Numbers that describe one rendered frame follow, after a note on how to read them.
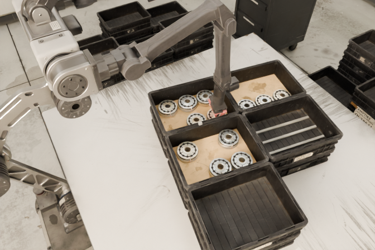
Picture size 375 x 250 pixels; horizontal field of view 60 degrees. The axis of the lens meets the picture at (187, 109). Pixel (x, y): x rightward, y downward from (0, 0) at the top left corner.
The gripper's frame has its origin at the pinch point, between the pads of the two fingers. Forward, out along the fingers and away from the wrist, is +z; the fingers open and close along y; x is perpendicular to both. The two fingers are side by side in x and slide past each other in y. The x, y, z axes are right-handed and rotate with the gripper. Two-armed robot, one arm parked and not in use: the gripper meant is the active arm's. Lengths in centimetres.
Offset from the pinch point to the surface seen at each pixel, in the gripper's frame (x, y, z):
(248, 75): -27.8, 22.9, -1.9
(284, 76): -46.6, 15.4, -3.5
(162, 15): -10, 175, 48
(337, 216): -41, -61, 16
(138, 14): 16, 166, 38
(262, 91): -32.8, 12.1, 2.6
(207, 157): 11.1, -21.9, 4.6
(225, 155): 2.8, -23.5, 4.3
